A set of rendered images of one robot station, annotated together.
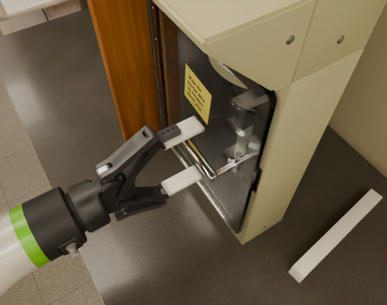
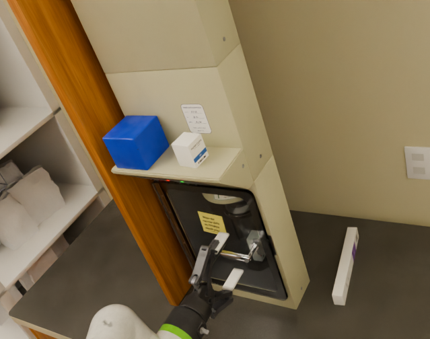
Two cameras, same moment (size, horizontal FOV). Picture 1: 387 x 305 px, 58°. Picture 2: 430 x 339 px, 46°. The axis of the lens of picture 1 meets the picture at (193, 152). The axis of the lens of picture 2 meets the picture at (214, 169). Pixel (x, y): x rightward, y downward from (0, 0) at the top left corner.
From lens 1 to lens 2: 0.79 m
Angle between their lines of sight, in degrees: 25
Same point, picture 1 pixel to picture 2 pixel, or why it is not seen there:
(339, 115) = (301, 200)
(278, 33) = (237, 165)
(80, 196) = (190, 302)
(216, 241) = (279, 319)
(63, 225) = (192, 317)
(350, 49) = (267, 157)
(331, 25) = (253, 153)
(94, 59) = (106, 272)
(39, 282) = not seen: outside the picture
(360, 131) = (320, 201)
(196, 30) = (214, 178)
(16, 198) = not seen: outside the picture
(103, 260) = not seen: outside the picture
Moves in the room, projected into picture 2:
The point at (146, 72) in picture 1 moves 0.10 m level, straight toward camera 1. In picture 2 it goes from (167, 241) to (186, 255)
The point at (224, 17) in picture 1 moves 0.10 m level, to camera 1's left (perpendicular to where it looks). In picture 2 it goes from (219, 170) to (179, 193)
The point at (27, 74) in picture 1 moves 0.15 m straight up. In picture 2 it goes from (62, 313) to (40, 284)
